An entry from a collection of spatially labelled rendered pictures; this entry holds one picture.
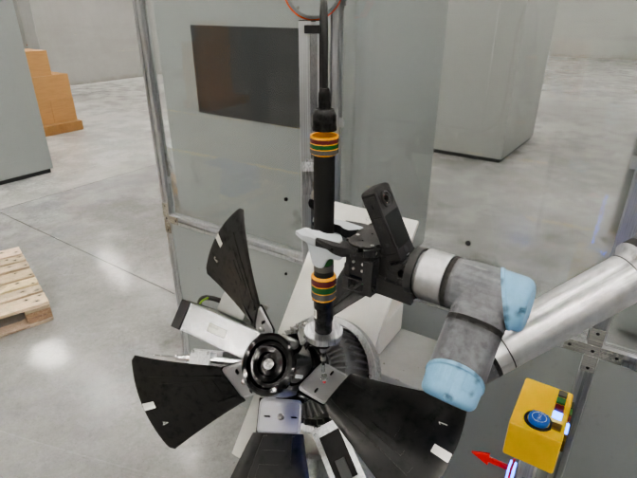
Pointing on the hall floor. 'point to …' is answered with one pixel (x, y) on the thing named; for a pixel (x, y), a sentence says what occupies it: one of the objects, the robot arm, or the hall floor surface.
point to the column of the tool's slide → (305, 115)
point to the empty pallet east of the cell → (21, 293)
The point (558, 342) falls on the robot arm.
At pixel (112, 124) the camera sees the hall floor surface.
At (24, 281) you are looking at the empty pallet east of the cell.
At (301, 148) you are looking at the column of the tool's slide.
